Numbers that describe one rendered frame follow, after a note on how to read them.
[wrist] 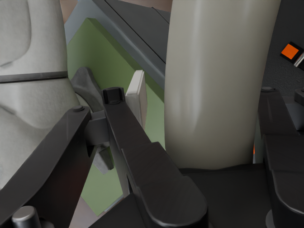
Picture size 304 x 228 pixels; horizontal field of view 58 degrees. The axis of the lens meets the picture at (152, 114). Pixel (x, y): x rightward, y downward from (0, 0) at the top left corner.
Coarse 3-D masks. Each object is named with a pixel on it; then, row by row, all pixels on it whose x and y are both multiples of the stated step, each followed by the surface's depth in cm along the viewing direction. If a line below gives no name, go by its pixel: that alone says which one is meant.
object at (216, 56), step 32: (192, 0) 7; (224, 0) 7; (256, 0) 7; (192, 32) 7; (224, 32) 7; (256, 32) 7; (192, 64) 7; (224, 64) 7; (256, 64) 7; (192, 96) 8; (224, 96) 7; (256, 96) 8; (192, 128) 8; (224, 128) 8; (192, 160) 8; (224, 160) 8
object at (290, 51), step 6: (288, 48) 116; (294, 48) 115; (300, 48) 114; (282, 54) 117; (288, 54) 116; (294, 54) 115; (300, 54) 115; (288, 60) 117; (294, 60) 116; (300, 60) 113; (300, 66) 114
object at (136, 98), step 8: (136, 72) 21; (136, 80) 18; (144, 80) 21; (128, 88) 17; (136, 88) 16; (144, 88) 20; (128, 96) 15; (136, 96) 15; (144, 96) 20; (128, 104) 15; (136, 104) 15; (144, 104) 19; (136, 112) 15; (144, 112) 18; (144, 120) 18; (144, 128) 17
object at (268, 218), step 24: (192, 168) 8; (240, 168) 8; (264, 168) 8; (216, 192) 7; (240, 192) 7; (264, 192) 7; (120, 216) 6; (216, 216) 6; (240, 216) 6; (264, 216) 6
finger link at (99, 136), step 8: (96, 112) 15; (96, 120) 14; (104, 120) 14; (88, 128) 14; (96, 128) 14; (104, 128) 14; (88, 136) 14; (96, 136) 14; (104, 136) 14; (88, 144) 14; (96, 144) 14
